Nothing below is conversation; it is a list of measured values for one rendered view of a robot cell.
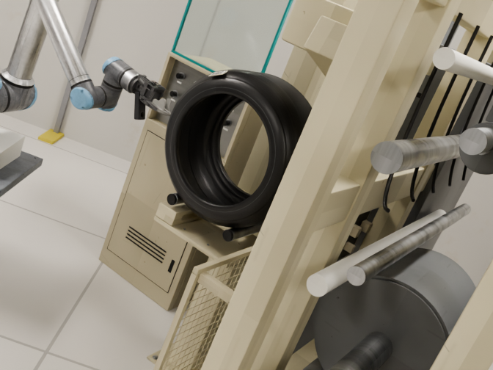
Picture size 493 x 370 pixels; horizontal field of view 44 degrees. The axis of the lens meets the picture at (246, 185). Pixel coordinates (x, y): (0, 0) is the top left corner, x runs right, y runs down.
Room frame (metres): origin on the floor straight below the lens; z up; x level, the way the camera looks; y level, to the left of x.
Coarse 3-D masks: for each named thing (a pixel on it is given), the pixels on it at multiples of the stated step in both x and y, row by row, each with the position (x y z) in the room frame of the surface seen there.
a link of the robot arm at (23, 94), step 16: (32, 0) 2.59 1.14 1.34; (32, 16) 2.59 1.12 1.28; (32, 32) 2.60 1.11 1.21; (16, 48) 2.62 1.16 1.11; (32, 48) 2.62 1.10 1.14; (16, 64) 2.62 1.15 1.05; (32, 64) 2.65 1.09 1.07; (16, 80) 2.62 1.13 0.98; (32, 80) 2.70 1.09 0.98; (16, 96) 2.63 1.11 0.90; (32, 96) 2.72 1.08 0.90
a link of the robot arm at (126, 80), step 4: (128, 72) 2.44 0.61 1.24; (132, 72) 2.44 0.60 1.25; (136, 72) 2.46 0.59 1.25; (124, 76) 2.43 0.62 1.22; (128, 76) 2.42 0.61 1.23; (132, 76) 2.42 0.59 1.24; (136, 76) 2.44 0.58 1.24; (124, 80) 2.42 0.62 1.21; (128, 80) 2.41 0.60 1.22; (132, 80) 2.42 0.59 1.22; (120, 84) 2.44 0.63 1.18; (124, 84) 2.42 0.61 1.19; (128, 84) 2.42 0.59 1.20; (124, 88) 2.44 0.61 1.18; (128, 88) 2.43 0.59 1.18; (132, 92) 2.46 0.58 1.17
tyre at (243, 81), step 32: (192, 96) 2.19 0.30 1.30; (224, 96) 2.44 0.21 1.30; (256, 96) 2.08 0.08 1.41; (288, 96) 2.14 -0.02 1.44; (192, 128) 2.40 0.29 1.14; (288, 128) 2.04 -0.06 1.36; (192, 160) 2.38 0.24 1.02; (288, 160) 2.01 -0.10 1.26; (192, 192) 2.12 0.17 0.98; (224, 192) 2.37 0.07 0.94; (256, 192) 2.02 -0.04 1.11; (224, 224) 2.08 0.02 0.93; (256, 224) 2.07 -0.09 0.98
